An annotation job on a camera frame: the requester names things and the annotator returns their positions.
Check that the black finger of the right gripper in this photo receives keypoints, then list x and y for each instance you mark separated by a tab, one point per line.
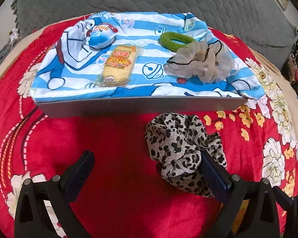
284	201

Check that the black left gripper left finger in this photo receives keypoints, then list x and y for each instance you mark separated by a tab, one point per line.
31	217

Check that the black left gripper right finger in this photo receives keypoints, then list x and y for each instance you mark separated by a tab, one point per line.
261	217

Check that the leopard print scrunchie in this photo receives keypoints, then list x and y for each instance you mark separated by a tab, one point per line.
177	141

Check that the beige sheer scrunchie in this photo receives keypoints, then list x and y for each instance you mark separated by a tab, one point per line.
211	63

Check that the yellow packaged cake snack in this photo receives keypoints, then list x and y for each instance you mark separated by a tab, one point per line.
119	65

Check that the red blue surprise egg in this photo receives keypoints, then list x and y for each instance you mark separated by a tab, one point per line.
101	35

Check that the red floral blanket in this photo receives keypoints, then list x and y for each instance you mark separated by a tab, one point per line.
125	196

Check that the grey flat box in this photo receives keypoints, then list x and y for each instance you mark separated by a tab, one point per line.
139	105

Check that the blue striped cartoon cloth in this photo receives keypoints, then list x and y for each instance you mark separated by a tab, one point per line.
70	69

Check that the dark bedside table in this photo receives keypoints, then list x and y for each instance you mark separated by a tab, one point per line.
7	49

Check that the grey quilted headboard cover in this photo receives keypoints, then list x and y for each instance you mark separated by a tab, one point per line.
258	23

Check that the white charger with cable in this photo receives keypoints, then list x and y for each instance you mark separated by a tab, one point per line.
14	37

